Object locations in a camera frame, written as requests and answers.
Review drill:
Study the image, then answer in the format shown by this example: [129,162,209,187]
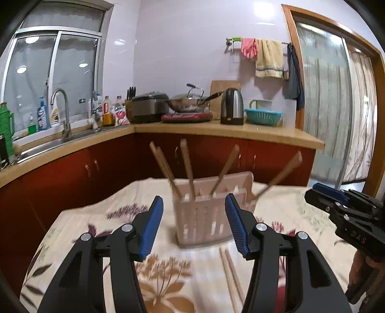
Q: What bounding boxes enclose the patterned curtain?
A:
[346,45,377,185]

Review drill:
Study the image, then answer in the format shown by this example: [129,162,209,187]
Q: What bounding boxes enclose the blue dish soap bottle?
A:
[37,97,50,131]

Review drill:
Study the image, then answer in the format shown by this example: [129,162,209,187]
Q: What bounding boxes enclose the pink plastic utensil basket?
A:
[172,171,257,249]

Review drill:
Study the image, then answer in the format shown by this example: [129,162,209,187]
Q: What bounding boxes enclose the pink and white seasoning bag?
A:
[111,105,131,126]

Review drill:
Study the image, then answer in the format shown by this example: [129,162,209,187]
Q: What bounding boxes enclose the steel wok with lid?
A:
[167,84,225,114]

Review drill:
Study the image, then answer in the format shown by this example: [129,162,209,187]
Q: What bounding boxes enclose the steel electric kettle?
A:
[220,88,245,126]

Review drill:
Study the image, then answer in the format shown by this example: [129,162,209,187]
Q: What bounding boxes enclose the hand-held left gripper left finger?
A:
[38,196,164,313]

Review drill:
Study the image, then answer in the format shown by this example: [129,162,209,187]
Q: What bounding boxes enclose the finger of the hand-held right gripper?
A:
[312,183,349,205]
[304,189,339,219]

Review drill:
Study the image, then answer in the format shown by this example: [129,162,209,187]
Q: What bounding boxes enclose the grey rice cooker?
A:
[131,92,170,124]

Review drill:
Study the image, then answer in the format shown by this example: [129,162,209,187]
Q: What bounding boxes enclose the stainless steel sink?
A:
[16,129,100,163]

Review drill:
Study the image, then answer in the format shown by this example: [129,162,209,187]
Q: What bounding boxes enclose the wood framed glass door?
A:
[282,4,385,194]

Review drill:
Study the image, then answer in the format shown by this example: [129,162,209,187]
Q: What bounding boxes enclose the pink rubber gloves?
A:
[241,38,259,59]

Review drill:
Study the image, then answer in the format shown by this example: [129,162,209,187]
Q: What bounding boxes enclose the metal towel rack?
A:
[225,37,294,53]

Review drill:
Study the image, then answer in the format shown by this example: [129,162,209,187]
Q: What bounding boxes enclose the floral tablecloth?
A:
[19,177,385,313]

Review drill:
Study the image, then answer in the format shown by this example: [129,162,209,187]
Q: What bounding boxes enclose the red induction cooker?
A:
[161,112,214,124]

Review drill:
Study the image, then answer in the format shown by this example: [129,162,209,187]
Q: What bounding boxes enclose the green plastic cup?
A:
[249,99,273,111]

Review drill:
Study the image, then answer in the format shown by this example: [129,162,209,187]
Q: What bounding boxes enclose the knife block with knives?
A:
[125,86,137,121]

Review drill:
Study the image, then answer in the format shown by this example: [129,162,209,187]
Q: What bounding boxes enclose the white detergent bottle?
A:
[50,99,61,128]

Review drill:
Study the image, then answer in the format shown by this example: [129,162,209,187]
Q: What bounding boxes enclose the teal plastic colander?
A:
[244,108,283,126]

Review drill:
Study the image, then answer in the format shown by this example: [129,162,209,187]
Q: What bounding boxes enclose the aluminium sliding window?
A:
[3,0,109,137]

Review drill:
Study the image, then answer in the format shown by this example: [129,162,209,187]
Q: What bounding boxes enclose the wooden cutting board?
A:
[210,80,242,114]

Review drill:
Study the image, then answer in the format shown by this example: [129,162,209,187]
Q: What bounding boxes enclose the dark grey cloth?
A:
[284,44,305,111]

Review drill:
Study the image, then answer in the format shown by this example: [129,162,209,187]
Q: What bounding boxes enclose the yellow towel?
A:
[255,39,285,79]

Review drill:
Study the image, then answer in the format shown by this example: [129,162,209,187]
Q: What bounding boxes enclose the chrome kitchen faucet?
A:
[51,88,73,141]

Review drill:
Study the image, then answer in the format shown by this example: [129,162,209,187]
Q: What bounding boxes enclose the white plastic container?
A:
[283,98,297,129]

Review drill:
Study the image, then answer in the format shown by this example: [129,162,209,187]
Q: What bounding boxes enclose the green wicker thermos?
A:
[0,102,15,157]

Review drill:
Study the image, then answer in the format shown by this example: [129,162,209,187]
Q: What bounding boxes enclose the dark thermos flask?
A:
[0,137,10,170]

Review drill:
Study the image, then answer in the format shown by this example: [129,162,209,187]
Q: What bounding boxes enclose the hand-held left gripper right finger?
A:
[225,193,352,313]

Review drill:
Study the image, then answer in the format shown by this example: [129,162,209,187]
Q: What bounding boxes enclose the person's right hand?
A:
[349,251,369,285]

